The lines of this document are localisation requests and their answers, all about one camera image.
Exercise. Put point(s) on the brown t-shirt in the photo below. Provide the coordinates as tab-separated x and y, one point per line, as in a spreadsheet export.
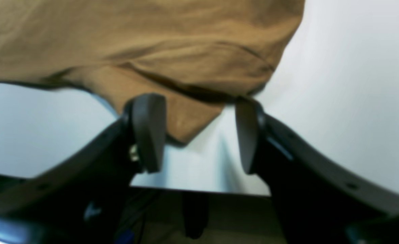
199	54

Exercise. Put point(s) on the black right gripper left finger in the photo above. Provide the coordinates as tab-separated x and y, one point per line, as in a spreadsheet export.
81	200

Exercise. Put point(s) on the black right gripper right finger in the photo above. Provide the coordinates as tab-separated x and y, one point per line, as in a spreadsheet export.
316	200

